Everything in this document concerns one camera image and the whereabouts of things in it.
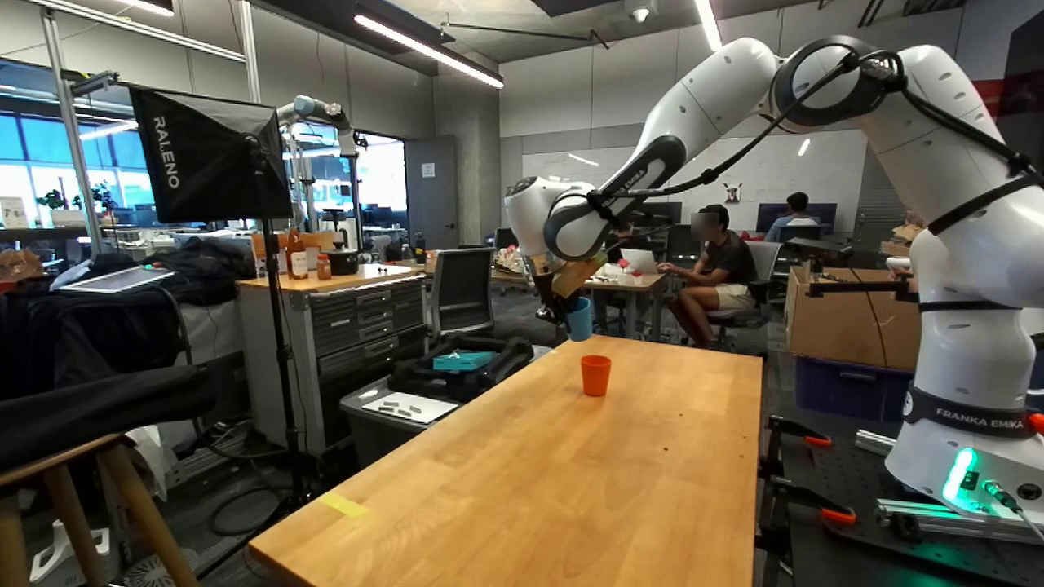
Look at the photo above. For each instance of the yellow tape strip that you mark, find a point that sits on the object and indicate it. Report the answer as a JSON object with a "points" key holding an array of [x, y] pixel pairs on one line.
{"points": [[345, 508]]}

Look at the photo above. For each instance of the seated person black shirt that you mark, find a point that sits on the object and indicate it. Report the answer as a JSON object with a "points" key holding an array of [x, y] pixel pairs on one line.
{"points": [[717, 283]]}

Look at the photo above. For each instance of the orange cup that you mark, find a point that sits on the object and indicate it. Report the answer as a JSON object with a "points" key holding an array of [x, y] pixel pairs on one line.
{"points": [[594, 375]]}

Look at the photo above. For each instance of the wooden stool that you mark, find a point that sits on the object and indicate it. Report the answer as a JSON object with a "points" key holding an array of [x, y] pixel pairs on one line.
{"points": [[112, 459]]}

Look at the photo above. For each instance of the black open case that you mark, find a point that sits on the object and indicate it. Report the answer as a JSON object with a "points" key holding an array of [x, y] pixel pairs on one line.
{"points": [[461, 365]]}

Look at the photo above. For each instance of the black softbox light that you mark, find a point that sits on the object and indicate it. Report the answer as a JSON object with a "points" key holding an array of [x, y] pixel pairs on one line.
{"points": [[211, 159]]}

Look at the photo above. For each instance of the left orange black clamp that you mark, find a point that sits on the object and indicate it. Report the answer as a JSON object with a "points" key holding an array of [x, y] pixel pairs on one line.
{"points": [[811, 439]]}

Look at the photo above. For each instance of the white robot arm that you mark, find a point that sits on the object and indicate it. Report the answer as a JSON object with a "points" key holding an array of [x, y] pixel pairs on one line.
{"points": [[968, 431]]}

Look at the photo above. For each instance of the blue cup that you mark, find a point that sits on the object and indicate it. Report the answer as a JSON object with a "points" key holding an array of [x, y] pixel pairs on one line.
{"points": [[583, 320]]}

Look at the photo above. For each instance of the grey tool cabinet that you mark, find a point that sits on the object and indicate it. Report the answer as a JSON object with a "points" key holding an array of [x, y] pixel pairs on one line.
{"points": [[329, 341]]}

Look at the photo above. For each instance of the blue storage bin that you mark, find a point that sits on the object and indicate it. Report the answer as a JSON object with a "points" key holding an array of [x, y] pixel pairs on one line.
{"points": [[851, 390]]}

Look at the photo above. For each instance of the right orange black clamp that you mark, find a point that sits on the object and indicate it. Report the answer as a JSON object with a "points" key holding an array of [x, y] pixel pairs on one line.
{"points": [[786, 493]]}

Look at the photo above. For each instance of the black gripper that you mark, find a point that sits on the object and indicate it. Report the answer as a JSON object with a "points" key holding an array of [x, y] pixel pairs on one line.
{"points": [[559, 286]]}

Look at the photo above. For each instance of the orange black clamp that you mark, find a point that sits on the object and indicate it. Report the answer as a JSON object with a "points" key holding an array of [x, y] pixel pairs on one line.
{"points": [[811, 439], [786, 493]]}

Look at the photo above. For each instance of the cardboard box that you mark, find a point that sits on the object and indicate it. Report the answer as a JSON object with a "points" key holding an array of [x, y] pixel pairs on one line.
{"points": [[843, 313]]}

